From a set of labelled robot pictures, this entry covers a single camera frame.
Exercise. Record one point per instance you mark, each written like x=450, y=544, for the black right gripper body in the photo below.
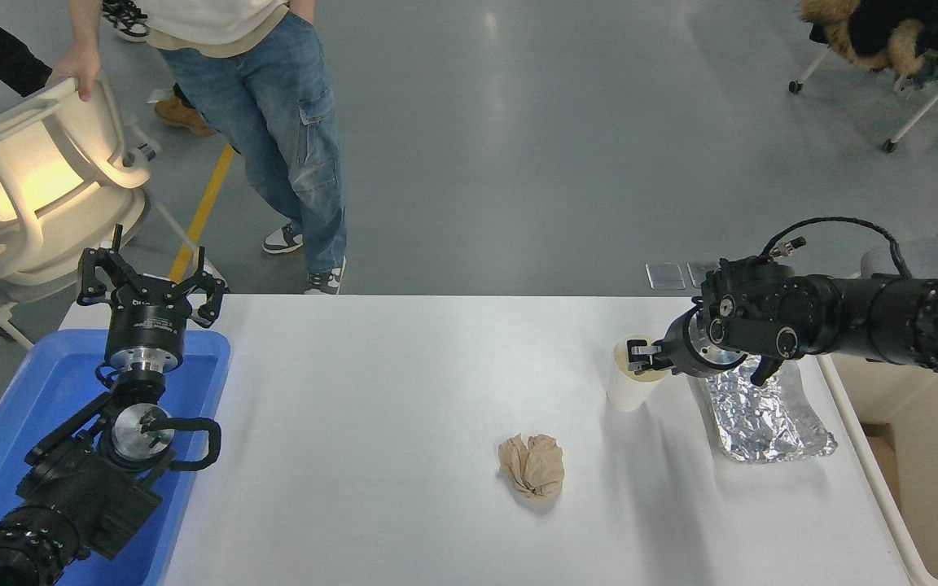
x=687, y=350

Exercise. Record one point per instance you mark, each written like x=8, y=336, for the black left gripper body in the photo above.
x=147, y=321

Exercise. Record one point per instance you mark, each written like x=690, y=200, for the white paper cup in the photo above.
x=628, y=391

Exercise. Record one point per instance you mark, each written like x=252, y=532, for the cream framed grey chair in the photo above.
x=46, y=179

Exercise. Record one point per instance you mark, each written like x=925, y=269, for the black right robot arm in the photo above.
x=860, y=317

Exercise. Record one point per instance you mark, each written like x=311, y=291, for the person's left forearm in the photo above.
x=300, y=5

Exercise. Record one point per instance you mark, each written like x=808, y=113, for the person's right forearm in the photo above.
x=85, y=24

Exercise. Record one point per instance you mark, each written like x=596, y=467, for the person's right hand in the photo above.
x=85, y=69

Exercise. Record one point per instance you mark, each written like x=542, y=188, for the metal floor plate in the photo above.
x=666, y=277
x=701, y=273

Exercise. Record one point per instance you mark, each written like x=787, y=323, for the crumpled silver foil tray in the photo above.
x=762, y=415

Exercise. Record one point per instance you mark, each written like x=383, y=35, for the blue plastic tray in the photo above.
x=46, y=374

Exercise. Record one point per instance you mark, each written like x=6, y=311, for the crumpled tan paper ball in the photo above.
x=532, y=468

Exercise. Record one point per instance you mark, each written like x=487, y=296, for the grey padded chair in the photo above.
x=933, y=256

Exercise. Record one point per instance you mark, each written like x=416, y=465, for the white rolling chair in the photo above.
x=921, y=114

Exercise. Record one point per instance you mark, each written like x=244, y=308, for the black fur trimmed coat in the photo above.
x=884, y=28

